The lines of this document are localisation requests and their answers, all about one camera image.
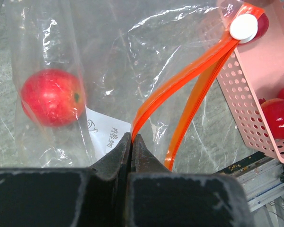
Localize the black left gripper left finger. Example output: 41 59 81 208
0 133 131 227

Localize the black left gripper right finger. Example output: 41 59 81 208
127 135 255 227

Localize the red toy apple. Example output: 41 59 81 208
20 69 85 127

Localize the red toy tomato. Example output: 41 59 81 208
260 98 284 140

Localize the pink perforated plastic basket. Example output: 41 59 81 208
217 0 284 163

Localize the aluminium rail frame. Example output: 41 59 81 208
219 152 284 211

